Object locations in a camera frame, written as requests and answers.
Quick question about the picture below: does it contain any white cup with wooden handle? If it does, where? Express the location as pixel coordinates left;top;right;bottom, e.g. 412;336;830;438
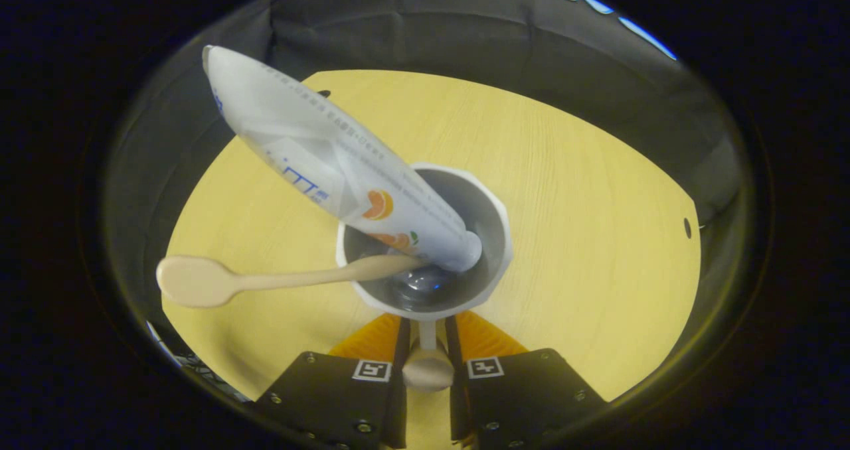
335;163;514;392

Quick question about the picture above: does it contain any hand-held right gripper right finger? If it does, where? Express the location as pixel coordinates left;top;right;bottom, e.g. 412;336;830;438
444;311;608;450

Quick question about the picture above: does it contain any black backdrop cloth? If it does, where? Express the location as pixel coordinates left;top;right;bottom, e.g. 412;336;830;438
103;0;744;344

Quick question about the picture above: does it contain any beige toothbrush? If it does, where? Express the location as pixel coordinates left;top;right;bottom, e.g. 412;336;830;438
156;254;429;309

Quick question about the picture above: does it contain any white toothpaste tube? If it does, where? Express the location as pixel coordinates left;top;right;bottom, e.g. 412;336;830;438
201;44;483;273

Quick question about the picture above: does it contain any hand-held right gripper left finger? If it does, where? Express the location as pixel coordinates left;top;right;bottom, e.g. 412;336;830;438
254;313;411;450

